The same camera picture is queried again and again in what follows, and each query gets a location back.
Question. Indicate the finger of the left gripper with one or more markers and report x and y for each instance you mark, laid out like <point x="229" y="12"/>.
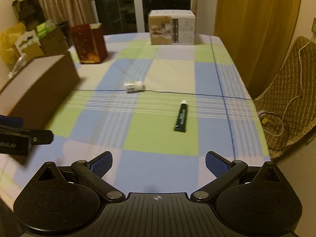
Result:
<point x="14" y="122"/>
<point x="40" y="136"/>

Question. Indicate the yellow plastic bag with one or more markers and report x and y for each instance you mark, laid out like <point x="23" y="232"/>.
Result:
<point x="8" y="38"/>

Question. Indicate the silver plastic bag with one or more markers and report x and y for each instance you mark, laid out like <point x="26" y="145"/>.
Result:
<point x="19" y="65"/>

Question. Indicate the folded stepladder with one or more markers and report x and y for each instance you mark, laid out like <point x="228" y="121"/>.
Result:
<point x="29" y="12"/>

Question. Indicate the dark red gift box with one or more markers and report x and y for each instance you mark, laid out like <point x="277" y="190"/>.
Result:
<point x="89" y="43"/>

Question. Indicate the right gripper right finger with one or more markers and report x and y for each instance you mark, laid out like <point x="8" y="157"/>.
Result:
<point x="226" y="172"/>

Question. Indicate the checkered tablecloth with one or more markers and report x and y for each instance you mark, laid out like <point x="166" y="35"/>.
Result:
<point x="138" y="128"/>

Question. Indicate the dark green small tube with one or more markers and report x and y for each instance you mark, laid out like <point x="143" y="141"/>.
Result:
<point x="180" y="125"/>

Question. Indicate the orange curtain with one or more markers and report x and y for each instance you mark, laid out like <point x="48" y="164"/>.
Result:
<point x="257" y="35"/>

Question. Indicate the white pill bottle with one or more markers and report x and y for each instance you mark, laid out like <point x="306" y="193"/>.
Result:
<point x="134" y="86"/>

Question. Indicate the beige curtain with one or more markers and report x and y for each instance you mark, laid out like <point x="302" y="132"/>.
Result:
<point x="75" y="12"/>

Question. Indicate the brown open storage box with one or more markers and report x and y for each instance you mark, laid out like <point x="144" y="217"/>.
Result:
<point x="35" y="93"/>

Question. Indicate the white brown carton box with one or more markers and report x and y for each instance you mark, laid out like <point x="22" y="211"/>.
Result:
<point x="172" y="27"/>

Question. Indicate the cardboard boxes pile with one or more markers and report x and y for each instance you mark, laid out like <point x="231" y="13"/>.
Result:
<point x="47" y="38"/>

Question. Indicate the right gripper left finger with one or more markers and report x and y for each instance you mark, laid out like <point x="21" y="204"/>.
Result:
<point x="90" y="174"/>

